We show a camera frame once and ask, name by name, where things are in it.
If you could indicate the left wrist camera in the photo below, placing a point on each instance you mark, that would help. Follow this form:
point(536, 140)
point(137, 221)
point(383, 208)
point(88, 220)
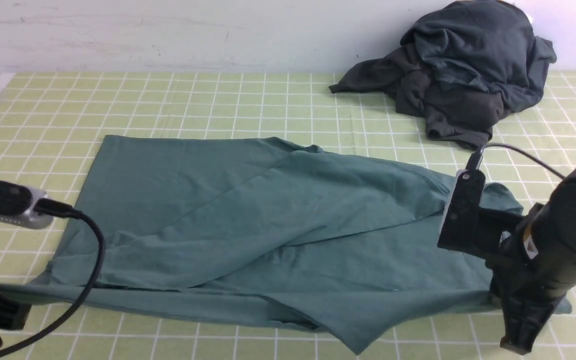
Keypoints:
point(28, 207)

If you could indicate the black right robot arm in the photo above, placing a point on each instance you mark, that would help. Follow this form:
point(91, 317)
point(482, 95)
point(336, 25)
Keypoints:
point(532, 256)

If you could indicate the dark grey clothes pile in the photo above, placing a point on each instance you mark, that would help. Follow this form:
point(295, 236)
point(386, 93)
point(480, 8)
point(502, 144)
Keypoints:
point(462, 69)

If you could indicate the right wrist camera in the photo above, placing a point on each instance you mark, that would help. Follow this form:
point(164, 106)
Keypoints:
point(460, 215)

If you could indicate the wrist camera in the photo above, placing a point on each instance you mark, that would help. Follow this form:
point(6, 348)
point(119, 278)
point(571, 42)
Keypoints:
point(460, 215)
point(28, 207)

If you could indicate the green long-sleeved shirt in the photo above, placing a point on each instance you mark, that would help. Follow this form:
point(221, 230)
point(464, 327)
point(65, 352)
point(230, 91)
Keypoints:
point(262, 232)

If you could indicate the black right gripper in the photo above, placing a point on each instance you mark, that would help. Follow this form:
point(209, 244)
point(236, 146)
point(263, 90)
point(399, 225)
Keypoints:
point(533, 260)

